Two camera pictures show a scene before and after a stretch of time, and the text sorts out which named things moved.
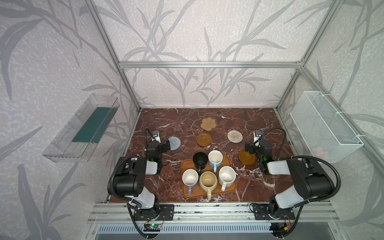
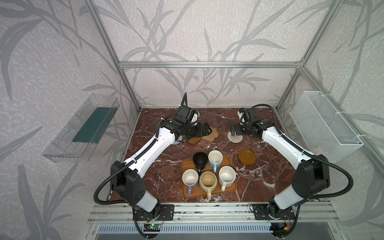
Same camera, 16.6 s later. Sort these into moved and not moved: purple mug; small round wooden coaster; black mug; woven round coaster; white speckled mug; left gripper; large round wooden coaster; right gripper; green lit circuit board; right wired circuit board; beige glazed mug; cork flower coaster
Moved: small round wooden coaster; left gripper; cork flower coaster; right gripper
Not moved: green lit circuit board; woven round coaster; right wired circuit board; beige glazed mug; large round wooden coaster; black mug; white speckled mug; purple mug
